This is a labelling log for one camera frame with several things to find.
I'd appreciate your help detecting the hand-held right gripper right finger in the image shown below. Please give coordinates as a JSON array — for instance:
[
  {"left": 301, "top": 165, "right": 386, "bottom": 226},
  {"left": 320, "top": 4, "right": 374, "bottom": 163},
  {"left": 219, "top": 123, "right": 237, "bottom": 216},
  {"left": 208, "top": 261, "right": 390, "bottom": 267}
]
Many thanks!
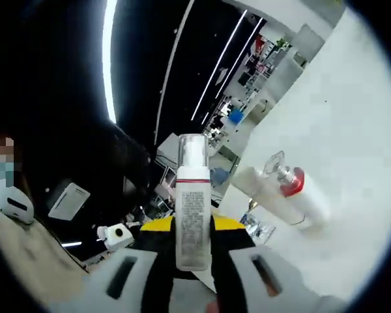
[{"left": 210, "top": 214, "right": 343, "bottom": 313}]

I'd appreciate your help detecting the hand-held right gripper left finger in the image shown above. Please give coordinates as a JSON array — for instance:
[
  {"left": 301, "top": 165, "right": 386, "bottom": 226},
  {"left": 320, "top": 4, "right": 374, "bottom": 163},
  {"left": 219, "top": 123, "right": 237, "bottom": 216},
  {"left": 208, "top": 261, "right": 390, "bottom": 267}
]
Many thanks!
[{"left": 50, "top": 216, "right": 179, "bottom": 313}]

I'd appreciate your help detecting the dark blue skincare sachet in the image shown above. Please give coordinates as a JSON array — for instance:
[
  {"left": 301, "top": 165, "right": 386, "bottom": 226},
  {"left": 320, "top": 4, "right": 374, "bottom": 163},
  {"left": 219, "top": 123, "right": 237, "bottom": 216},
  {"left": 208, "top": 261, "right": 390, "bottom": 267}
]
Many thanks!
[{"left": 240, "top": 211, "right": 276, "bottom": 245}]

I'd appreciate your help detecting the small white bottle clear cap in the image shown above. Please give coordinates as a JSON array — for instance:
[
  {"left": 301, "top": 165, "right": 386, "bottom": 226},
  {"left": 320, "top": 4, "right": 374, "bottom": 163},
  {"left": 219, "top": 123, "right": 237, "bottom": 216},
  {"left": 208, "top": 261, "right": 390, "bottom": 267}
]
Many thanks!
[{"left": 175, "top": 133, "right": 212, "bottom": 271}]

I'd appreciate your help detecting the white pump bottle red collar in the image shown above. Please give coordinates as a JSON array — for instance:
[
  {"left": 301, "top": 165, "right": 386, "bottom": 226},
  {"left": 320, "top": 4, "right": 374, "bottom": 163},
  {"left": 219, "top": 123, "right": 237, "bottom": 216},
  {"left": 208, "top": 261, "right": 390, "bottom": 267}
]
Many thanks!
[{"left": 233, "top": 151, "right": 332, "bottom": 231}]

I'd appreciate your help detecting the blue storage box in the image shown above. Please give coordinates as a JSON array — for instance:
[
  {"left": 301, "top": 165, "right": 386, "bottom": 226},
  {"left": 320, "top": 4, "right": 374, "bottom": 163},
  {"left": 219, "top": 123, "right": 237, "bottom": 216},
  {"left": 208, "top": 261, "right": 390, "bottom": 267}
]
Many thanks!
[{"left": 227, "top": 108, "right": 245, "bottom": 125}]

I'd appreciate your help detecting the white panel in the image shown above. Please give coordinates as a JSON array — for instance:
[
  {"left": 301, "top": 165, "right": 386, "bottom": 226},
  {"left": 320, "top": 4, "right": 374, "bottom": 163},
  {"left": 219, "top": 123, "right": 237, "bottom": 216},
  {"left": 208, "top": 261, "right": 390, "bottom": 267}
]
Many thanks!
[{"left": 48, "top": 182, "right": 91, "bottom": 220}]

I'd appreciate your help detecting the blue water jug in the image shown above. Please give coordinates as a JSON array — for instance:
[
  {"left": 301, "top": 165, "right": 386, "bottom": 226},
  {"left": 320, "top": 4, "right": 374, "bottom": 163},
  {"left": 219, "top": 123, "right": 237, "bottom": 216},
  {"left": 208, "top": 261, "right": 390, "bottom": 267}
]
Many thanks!
[{"left": 211, "top": 166, "right": 231, "bottom": 187}]

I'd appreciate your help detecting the white chest device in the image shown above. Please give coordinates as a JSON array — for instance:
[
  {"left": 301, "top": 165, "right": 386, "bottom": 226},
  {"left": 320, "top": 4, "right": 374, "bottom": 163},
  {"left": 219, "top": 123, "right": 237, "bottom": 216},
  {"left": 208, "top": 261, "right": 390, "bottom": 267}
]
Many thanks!
[{"left": 0, "top": 179, "right": 35, "bottom": 225}]

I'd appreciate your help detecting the wide ceiling light strip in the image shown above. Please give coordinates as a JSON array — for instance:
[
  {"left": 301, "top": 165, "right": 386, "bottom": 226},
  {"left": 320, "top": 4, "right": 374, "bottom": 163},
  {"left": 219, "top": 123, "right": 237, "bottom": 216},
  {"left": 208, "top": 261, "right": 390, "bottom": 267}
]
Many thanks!
[{"left": 102, "top": 0, "right": 119, "bottom": 124}]

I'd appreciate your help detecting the background shelving counter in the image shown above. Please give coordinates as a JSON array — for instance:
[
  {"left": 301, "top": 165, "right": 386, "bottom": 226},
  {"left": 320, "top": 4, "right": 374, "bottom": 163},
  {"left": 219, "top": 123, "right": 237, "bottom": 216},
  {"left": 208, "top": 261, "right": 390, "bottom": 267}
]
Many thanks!
[{"left": 208, "top": 32, "right": 294, "bottom": 141}]

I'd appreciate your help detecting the thin ceiling light strip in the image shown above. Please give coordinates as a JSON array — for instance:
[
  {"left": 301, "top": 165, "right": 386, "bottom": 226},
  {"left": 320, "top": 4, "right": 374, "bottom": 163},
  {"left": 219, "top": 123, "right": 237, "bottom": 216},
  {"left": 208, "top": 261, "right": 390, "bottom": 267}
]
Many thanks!
[
  {"left": 201, "top": 18, "right": 268, "bottom": 125},
  {"left": 190, "top": 13, "right": 249, "bottom": 121}
]

